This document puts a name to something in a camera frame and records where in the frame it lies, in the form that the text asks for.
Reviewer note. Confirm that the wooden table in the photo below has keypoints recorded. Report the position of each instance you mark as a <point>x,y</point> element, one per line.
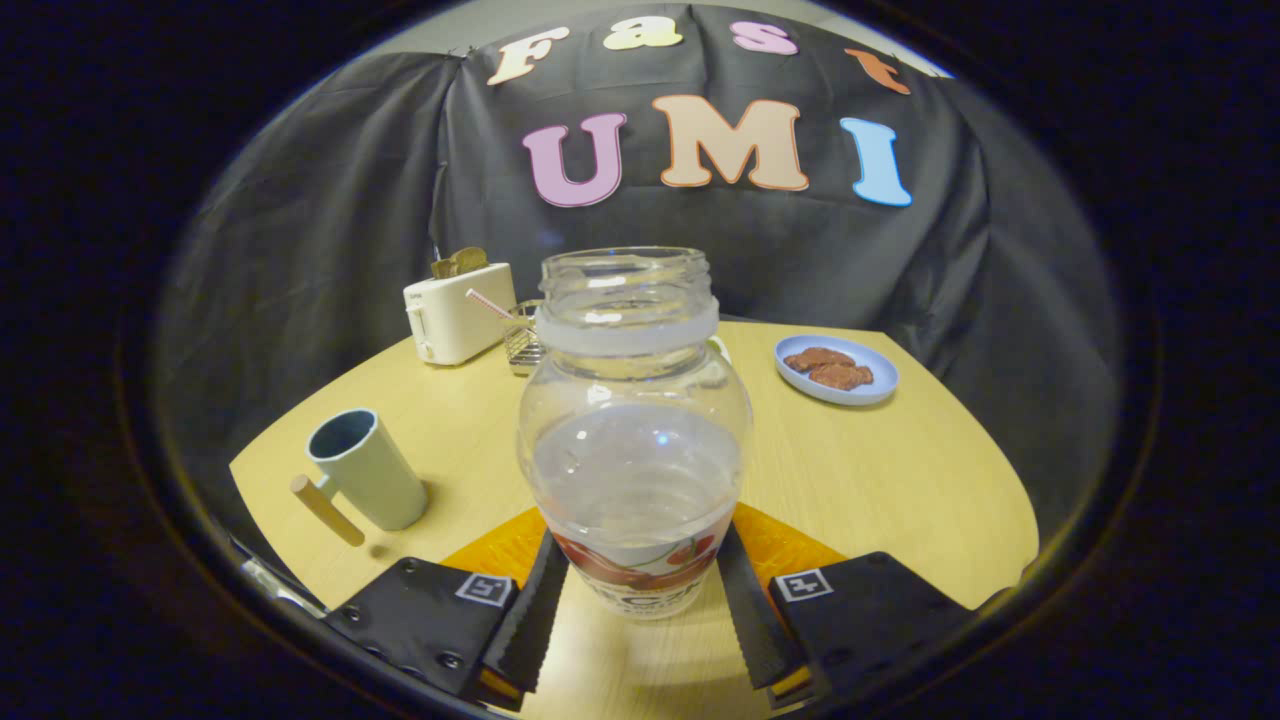
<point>900,480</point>

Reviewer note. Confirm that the brown meat slice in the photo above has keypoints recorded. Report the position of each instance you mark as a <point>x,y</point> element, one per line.
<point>820,357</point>
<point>840,376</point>

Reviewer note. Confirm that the blue plate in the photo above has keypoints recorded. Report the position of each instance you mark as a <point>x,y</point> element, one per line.
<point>870,390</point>

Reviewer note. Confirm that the cream toaster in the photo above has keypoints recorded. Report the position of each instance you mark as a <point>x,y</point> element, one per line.
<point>460,320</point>

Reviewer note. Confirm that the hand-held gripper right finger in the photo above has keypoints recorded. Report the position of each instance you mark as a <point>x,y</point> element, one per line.
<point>755,620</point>

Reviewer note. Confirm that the brown toast slices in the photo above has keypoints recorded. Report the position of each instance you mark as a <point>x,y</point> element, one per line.
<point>460,263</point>

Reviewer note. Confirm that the black backdrop cloth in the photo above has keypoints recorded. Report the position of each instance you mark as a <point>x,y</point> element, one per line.
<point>800,260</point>

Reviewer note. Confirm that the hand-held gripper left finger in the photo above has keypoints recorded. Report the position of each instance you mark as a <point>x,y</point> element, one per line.
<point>535,620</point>

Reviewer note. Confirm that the clear plastic juice bottle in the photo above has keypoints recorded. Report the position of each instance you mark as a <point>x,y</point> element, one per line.
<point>635,450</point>

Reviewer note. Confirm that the pale blue-grey cup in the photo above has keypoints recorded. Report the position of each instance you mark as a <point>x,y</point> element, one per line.
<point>375,480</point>

